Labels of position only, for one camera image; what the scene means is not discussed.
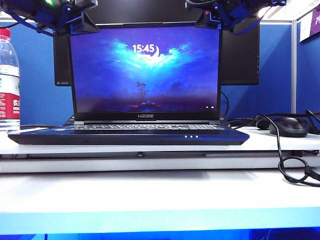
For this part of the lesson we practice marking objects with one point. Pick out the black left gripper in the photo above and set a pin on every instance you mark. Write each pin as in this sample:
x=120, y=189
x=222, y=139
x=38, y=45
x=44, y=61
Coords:
x=65, y=12

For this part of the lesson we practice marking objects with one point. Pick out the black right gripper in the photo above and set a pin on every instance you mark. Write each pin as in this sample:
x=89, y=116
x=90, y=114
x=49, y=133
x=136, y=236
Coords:
x=225, y=10

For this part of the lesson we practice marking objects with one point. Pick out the black Hasee laptop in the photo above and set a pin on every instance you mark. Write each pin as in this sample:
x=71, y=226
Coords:
x=145, y=75

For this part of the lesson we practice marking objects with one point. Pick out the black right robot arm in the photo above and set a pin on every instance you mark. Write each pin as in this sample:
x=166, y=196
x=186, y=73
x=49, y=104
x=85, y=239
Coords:
x=265, y=3

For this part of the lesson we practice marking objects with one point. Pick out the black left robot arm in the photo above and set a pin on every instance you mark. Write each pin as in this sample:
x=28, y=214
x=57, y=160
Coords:
x=25, y=7

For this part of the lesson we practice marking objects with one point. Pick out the black computer monitor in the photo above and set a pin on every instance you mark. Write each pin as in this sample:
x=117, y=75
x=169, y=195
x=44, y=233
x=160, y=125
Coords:
x=240, y=62

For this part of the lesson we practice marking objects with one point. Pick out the water bottle with red cap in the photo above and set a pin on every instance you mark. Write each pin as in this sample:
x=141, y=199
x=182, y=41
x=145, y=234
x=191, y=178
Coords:
x=8, y=75

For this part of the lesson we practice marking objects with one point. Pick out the purple and white sign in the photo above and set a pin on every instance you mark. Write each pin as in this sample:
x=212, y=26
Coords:
x=312, y=25

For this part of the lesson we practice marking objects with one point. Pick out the white desk riser platform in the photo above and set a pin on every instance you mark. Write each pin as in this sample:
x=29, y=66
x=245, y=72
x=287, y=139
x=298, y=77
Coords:
x=50, y=149

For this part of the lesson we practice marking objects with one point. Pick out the black grey Logitech mouse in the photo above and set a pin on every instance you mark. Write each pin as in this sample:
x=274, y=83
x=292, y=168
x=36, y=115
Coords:
x=290, y=127

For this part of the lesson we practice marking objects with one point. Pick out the grey partition post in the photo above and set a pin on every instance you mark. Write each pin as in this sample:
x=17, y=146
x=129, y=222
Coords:
x=294, y=75

